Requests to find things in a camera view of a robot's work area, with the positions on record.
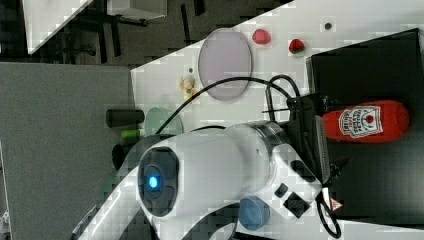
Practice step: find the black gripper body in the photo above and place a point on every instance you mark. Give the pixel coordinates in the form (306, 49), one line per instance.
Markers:
(307, 132)

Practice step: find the red ketchup bottle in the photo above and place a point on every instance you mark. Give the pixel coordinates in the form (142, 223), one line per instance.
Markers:
(369, 123)

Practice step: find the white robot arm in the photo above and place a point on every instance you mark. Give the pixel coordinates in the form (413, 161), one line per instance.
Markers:
(196, 185)

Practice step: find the black toaster oven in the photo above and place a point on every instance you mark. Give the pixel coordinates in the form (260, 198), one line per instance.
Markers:
(381, 183)

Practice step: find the red strawberry toy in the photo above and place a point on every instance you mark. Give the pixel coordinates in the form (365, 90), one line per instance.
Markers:
(296, 46)

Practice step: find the blue cup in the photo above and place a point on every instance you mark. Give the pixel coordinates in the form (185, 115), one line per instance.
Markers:
(254, 213)

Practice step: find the pink strawberry toy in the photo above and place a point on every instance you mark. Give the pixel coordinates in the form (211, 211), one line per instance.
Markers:
(261, 37)

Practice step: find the purple round plate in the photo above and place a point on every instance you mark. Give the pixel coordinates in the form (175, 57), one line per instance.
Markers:
(224, 54)

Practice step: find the peeled banana toy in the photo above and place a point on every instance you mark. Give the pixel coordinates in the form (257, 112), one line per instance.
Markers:
(187, 85)

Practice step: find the green oval colander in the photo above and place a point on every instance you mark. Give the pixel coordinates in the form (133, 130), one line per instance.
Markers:
(156, 117)

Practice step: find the black utensil holder cup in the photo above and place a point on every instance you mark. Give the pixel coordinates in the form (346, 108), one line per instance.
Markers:
(118, 156)

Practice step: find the black cylinder cup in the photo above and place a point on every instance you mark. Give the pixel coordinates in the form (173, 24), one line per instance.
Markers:
(124, 117)

